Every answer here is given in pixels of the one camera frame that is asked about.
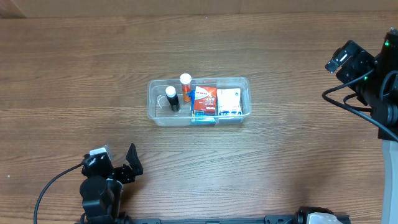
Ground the black bottle white cap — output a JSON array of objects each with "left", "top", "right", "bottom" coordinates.
[{"left": 165, "top": 86, "right": 180, "bottom": 112}]

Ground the red medicine box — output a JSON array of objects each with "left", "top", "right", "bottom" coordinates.
[{"left": 193, "top": 86, "right": 217, "bottom": 115}]

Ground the orange bottle white cap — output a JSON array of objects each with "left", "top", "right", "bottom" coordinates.
[{"left": 180, "top": 73, "right": 192, "bottom": 102}]

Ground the white blue medicine box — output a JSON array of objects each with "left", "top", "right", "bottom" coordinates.
[{"left": 217, "top": 88, "right": 242, "bottom": 116}]

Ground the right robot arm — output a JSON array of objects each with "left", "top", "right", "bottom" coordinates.
[{"left": 325, "top": 28, "right": 397, "bottom": 223}]

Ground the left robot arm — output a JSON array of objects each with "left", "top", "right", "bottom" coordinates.
[{"left": 80, "top": 144, "right": 144, "bottom": 224}]

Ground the clear plastic container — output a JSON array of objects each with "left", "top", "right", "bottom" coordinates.
[{"left": 147, "top": 77, "right": 252, "bottom": 126}]

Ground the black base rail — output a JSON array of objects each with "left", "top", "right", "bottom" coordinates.
[{"left": 115, "top": 207, "right": 351, "bottom": 224}]

